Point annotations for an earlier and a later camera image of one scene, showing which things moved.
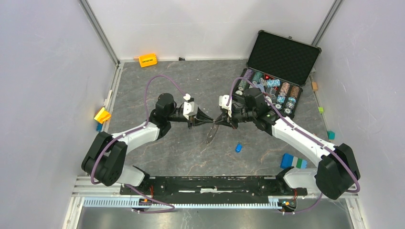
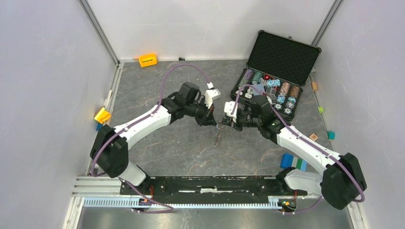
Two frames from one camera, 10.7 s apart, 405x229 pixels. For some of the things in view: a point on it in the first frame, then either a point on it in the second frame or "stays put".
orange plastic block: [147, 60] stays put
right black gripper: [225, 119] stays put
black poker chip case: [280, 66] stays put
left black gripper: [194, 120] to [207, 119]
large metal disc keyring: [212, 132] to [218, 135]
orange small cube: [314, 86] stays put
